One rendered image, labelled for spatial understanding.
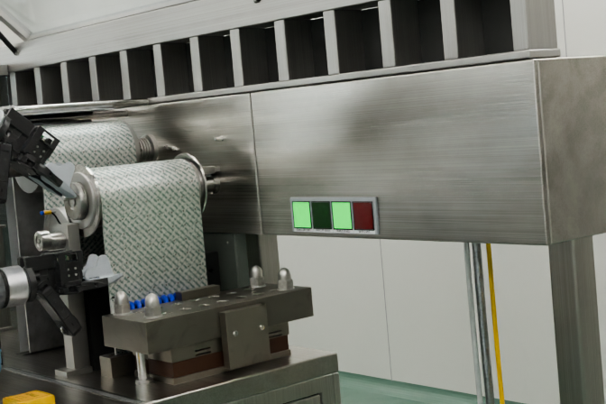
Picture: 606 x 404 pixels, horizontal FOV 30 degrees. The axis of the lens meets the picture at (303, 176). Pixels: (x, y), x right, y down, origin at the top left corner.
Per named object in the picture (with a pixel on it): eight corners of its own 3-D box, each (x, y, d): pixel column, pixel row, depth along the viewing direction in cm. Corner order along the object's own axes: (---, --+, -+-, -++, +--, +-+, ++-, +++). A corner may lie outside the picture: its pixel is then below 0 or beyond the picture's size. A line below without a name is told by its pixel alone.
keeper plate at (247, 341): (224, 368, 218) (218, 312, 217) (264, 358, 224) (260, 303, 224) (232, 370, 216) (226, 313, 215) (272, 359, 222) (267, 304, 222)
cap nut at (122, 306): (109, 315, 219) (107, 291, 219) (125, 311, 221) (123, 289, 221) (119, 316, 216) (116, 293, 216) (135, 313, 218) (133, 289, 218)
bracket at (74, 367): (52, 376, 230) (38, 226, 228) (81, 369, 234) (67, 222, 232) (64, 379, 226) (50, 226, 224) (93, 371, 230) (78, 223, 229)
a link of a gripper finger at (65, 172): (94, 176, 224) (57, 150, 219) (78, 201, 221) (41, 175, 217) (87, 177, 226) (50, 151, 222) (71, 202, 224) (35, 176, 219)
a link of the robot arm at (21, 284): (12, 309, 207) (-7, 306, 214) (34, 305, 210) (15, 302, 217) (7, 269, 207) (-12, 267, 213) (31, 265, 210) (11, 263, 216)
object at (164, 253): (110, 315, 225) (102, 222, 224) (206, 295, 240) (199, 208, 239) (112, 315, 225) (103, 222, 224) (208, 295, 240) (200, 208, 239)
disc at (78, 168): (67, 235, 234) (59, 164, 233) (68, 235, 234) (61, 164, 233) (103, 237, 223) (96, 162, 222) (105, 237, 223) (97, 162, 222)
